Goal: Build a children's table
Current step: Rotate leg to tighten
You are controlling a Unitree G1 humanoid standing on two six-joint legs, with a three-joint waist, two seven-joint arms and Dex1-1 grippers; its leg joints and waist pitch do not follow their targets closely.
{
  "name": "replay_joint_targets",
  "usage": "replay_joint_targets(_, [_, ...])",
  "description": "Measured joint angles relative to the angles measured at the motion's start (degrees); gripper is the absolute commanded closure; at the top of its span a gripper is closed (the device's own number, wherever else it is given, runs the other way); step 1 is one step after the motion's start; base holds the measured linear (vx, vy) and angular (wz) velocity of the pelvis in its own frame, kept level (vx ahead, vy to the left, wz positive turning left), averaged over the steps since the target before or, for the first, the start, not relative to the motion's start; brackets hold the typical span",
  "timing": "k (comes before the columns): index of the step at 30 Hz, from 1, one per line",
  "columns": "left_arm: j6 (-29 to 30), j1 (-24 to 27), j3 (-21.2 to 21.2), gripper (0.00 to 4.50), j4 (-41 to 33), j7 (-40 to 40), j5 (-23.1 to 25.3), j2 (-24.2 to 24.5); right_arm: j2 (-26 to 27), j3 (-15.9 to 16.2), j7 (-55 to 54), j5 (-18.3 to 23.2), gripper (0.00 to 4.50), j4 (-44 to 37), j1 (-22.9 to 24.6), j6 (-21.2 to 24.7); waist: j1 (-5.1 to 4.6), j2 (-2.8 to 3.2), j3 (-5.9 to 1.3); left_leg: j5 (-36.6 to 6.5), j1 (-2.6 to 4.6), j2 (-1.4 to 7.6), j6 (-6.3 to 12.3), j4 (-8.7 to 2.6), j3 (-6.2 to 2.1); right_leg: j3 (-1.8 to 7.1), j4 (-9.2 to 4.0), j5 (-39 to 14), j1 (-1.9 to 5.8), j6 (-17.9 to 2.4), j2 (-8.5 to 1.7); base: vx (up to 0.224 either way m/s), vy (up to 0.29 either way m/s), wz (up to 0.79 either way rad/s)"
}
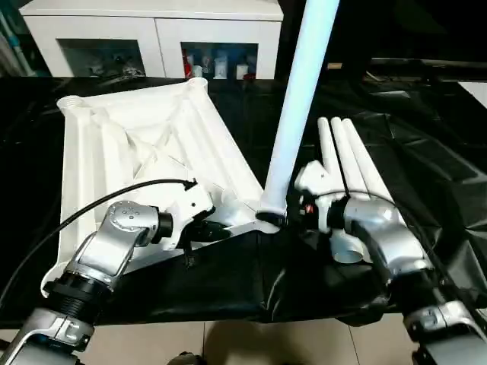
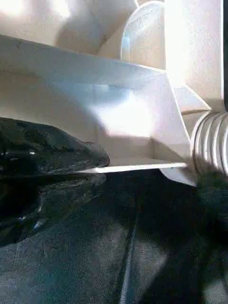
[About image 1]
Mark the white plastic table top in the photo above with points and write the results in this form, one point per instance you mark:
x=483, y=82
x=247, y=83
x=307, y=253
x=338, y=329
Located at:
x=133, y=133

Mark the small white cup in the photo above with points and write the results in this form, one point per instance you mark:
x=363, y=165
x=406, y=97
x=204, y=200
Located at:
x=197, y=71

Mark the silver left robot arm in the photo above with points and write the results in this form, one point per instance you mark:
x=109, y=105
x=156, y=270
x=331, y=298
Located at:
x=121, y=228

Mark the white printed carton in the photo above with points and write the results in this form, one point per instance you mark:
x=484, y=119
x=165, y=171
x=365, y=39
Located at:
x=221, y=68

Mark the white flat board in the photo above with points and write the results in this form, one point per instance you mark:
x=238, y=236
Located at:
x=475, y=93

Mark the tall black cabinet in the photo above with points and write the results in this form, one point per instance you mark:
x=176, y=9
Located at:
x=350, y=30

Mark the black plastic mat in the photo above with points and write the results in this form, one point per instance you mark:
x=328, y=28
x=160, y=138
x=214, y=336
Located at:
x=30, y=152

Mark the teal white pole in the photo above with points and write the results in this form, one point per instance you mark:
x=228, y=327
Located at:
x=17, y=49

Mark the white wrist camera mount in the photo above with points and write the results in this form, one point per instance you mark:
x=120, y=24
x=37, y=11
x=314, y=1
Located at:
x=190, y=205
x=312, y=178

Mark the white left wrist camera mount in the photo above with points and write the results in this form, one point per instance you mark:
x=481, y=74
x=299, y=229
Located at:
x=190, y=205

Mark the white mug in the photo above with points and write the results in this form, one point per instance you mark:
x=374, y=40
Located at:
x=240, y=71

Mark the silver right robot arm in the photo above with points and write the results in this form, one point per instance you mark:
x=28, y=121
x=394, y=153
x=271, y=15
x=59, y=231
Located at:
x=388, y=235

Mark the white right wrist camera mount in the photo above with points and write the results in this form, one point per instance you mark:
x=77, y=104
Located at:
x=312, y=178

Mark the white cabinet with glass doors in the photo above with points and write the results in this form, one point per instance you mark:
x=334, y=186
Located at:
x=114, y=26

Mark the small tan label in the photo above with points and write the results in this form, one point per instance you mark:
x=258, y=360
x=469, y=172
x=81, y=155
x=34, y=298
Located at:
x=334, y=65

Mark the white plastic table leg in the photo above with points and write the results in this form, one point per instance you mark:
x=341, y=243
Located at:
x=300, y=95
x=362, y=152
x=347, y=152
x=327, y=140

